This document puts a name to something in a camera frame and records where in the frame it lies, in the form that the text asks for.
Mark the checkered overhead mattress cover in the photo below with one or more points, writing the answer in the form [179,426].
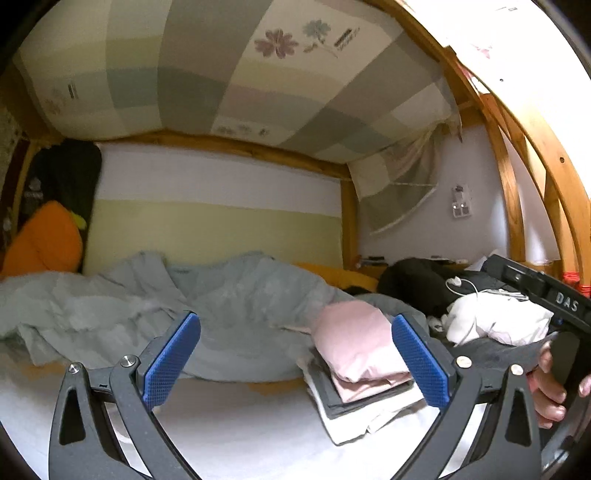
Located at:
[339,81]

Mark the wall power socket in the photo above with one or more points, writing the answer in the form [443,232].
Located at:
[461,204]

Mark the wooden bunk bed frame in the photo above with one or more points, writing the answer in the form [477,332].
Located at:
[511,127]

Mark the person right hand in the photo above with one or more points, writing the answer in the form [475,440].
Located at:
[548,394]

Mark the black clothing pile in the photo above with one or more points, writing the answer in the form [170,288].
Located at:
[430,286]

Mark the pink printed t-shirt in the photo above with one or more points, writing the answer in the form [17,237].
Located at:
[355,339]

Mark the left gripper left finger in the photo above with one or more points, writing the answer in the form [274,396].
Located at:
[83,444]

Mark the folded white garment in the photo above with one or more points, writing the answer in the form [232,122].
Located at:
[346,423]

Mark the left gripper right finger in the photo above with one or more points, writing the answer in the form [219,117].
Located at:
[506,445]

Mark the grey printed bed sheet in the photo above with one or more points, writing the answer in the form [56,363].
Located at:
[224,431]

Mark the white plush bundle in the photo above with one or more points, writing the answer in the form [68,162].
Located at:
[507,319]

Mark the folded dark grey garment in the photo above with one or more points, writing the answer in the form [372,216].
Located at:
[339,398]

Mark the orange plush pillow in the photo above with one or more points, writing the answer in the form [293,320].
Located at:
[49,241]

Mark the grey-green rumpled blanket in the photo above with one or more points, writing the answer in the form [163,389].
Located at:
[254,314]

